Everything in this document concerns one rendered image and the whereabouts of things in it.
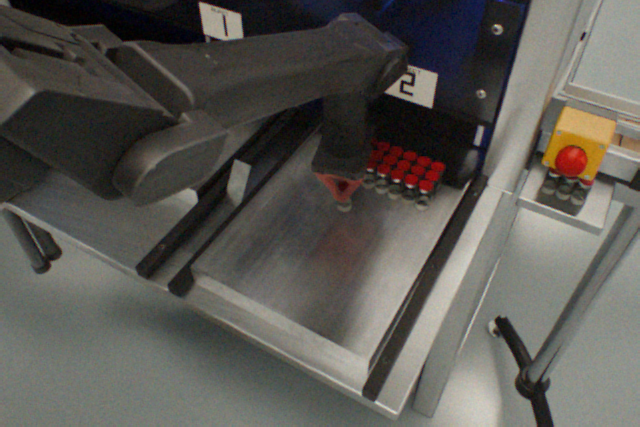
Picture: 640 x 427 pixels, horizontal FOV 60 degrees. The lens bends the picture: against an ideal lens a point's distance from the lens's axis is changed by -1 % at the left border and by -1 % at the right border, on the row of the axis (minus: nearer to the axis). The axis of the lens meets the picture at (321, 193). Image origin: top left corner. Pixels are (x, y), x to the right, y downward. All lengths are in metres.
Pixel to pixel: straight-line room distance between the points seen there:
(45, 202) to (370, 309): 0.52
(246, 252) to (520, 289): 1.27
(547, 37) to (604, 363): 1.28
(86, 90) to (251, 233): 0.58
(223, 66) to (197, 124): 0.07
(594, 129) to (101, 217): 0.71
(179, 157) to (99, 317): 1.60
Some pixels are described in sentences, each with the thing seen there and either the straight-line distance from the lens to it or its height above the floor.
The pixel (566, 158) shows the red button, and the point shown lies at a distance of 0.80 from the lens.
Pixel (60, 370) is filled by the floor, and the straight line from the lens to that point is 1.83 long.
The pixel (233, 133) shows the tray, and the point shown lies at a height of 0.88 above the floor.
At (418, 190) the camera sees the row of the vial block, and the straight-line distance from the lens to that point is 0.83.
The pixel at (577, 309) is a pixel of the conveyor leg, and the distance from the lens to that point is 1.30.
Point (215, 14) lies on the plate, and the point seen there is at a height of 1.04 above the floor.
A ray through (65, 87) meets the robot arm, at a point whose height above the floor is 1.38.
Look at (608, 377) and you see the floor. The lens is 1.86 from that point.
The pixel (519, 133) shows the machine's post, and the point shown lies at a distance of 0.84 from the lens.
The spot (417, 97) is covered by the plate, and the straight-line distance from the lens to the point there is 0.86.
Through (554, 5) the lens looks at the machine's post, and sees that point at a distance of 0.74.
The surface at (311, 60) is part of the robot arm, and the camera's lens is 0.47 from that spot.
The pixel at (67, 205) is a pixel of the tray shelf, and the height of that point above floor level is 0.88.
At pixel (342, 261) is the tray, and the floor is 0.88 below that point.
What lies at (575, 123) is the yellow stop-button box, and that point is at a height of 1.03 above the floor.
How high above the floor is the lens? 1.51
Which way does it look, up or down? 47 degrees down
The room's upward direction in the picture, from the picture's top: straight up
